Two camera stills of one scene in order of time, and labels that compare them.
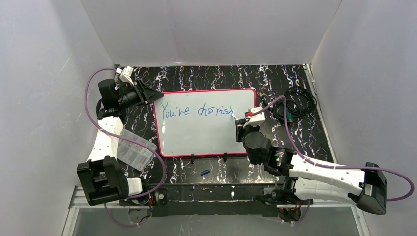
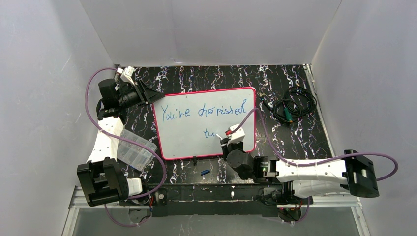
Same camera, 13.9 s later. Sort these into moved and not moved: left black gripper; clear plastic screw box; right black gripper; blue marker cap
Moved: right black gripper
Not moved: left black gripper; blue marker cap; clear plastic screw box
